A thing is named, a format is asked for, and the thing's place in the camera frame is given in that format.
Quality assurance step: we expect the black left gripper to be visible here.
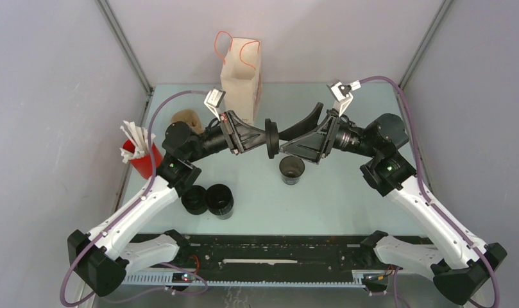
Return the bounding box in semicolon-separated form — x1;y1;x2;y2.
187;111;275;163

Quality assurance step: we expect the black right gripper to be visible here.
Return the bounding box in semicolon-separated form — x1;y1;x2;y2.
277;104;377;166

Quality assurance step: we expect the black cup lid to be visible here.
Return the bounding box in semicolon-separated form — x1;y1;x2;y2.
264;119;280;159

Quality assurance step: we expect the black takeout cup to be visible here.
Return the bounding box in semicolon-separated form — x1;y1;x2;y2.
279;156;305;185

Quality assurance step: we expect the black cup stack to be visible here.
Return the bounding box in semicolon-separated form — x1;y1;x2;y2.
205;184;234;220

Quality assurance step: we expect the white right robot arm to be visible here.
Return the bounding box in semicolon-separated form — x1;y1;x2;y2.
278;103;507;305

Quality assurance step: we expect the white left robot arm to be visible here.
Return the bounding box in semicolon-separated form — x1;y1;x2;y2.
60;111;270;307

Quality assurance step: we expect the brown pulp cup carrier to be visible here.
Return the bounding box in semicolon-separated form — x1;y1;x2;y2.
171;109;205;134

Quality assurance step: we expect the white paper bag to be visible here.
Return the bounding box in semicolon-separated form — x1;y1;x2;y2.
214;31;262;125

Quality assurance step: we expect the red cup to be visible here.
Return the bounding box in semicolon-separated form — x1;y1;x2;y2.
123;140;162;179

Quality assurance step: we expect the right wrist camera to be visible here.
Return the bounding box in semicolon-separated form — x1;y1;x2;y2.
327;80;361;117

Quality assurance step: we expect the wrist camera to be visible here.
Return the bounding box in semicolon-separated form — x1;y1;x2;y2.
203;88;226;120
327;80;361;117

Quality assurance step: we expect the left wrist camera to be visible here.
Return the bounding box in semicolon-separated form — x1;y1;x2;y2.
203;88;226;120

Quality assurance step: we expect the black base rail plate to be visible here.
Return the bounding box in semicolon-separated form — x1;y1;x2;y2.
129;232;434;286

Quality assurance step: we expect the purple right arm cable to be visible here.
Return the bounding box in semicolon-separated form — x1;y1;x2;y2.
352;75;502;308

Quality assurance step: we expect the aluminium frame post right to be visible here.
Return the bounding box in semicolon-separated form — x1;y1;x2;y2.
398;0;456;90

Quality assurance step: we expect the aluminium frame post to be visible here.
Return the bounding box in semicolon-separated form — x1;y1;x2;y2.
398;0;456;90
95;0;153;96

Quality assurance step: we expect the aluminium frame post left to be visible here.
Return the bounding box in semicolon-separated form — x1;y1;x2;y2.
95;0;153;96

